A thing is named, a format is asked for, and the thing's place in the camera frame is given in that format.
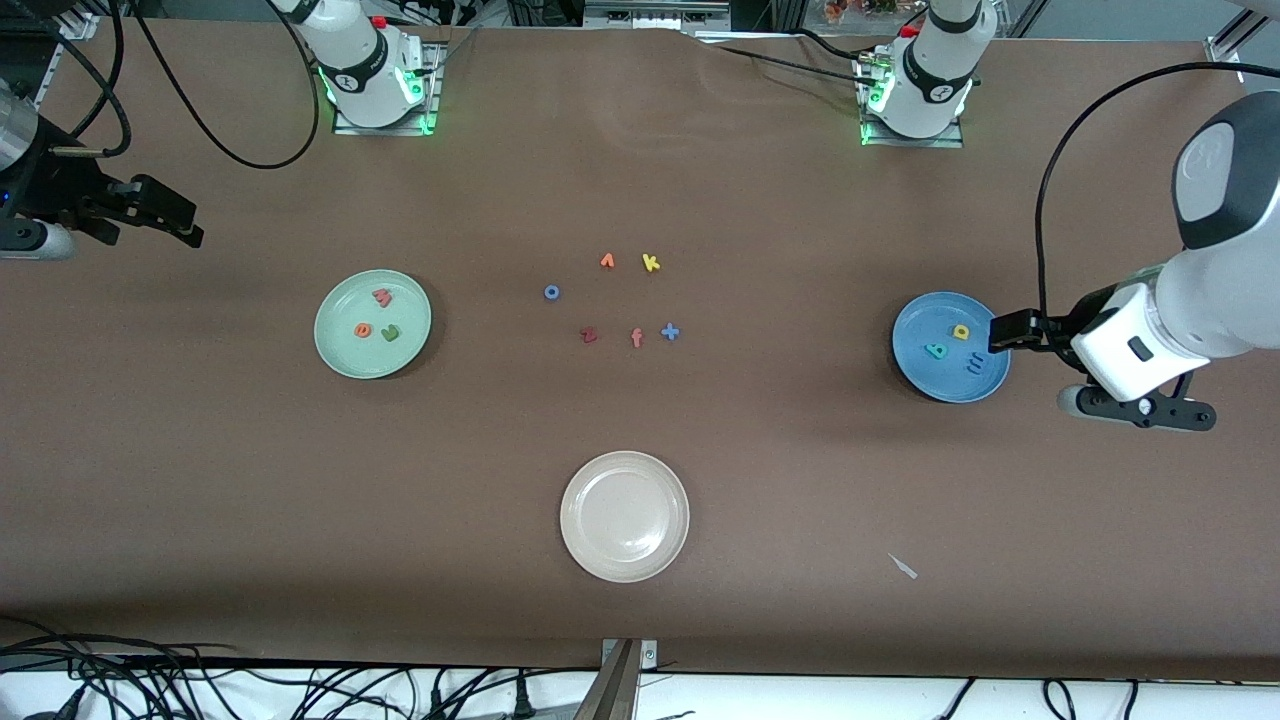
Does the blue plate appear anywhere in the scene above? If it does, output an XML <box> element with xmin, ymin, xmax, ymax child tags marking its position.
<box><xmin>892</xmin><ymin>292</ymin><xmax>1012</xmax><ymax>404</ymax></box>

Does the pale green plate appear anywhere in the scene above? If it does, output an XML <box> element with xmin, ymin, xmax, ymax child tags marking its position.
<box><xmin>314</xmin><ymin>269</ymin><xmax>433</xmax><ymax>380</ymax></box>

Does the brown table cover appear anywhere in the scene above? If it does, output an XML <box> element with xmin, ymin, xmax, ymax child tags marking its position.
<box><xmin>0</xmin><ymin>18</ymin><xmax>1280</xmax><ymax>683</ymax></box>

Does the cream white plate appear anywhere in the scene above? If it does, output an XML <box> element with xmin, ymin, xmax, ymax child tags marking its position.
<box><xmin>560</xmin><ymin>451</ymin><xmax>691</xmax><ymax>584</ymax></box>

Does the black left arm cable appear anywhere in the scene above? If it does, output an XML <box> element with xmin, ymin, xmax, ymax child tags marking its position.
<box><xmin>1033</xmin><ymin>62</ymin><xmax>1280</xmax><ymax>323</ymax></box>

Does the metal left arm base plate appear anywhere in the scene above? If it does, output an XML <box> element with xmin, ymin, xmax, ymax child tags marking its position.
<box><xmin>856</xmin><ymin>50</ymin><xmax>967</xmax><ymax>149</ymax></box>

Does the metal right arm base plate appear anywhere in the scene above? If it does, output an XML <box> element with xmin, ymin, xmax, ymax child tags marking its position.
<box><xmin>332</xmin><ymin>38</ymin><xmax>444</xmax><ymax>137</ymax></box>

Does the black cable behind table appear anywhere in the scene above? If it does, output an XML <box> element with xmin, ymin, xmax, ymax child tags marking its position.
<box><xmin>690</xmin><ymin>28</ymin><xmax>883</xmax><ymax>87</ymax></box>

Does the long black floor cable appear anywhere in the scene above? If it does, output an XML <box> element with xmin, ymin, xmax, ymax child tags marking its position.
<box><xmin>0</xmin><ymin>632</ymin><xmax>603</xmax><ymax>677</ymax></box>

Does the metal table bracket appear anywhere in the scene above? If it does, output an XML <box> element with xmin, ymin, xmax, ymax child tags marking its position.
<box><xmin>575</xmin><ymin>638</ymin><xmax>659</xmax><ymax>720</ymax></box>

